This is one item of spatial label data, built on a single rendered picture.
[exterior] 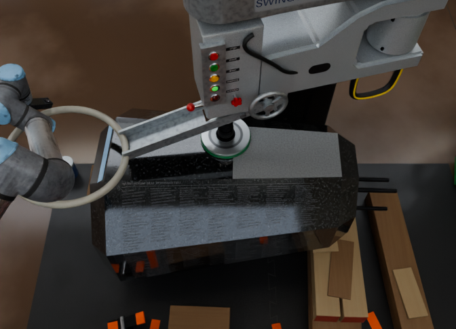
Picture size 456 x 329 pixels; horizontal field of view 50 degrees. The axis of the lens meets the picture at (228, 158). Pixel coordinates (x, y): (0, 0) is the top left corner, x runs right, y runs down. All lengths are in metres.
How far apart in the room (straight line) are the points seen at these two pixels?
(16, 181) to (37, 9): 3.00
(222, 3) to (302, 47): 0.39
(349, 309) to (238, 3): 1.58
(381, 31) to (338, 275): 1.21
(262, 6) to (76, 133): 2.07
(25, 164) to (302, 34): 1.00
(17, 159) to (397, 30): 1.31
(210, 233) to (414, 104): 1.93
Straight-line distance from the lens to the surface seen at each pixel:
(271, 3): 1.51
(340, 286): 2.51
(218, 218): 2.09
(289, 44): 1.72
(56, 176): 1.36
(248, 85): 1.74
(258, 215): 2.09
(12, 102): 1.89
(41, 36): 4.00
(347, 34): 1.75
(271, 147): 2.13
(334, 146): 2.18
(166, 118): 2.03
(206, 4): 1.47
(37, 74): 3.74
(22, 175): 1.33
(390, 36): 1.91
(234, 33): 1.54
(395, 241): 2.82
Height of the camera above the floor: 2.59
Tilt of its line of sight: 58 degrees down
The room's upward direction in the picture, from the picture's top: straight up
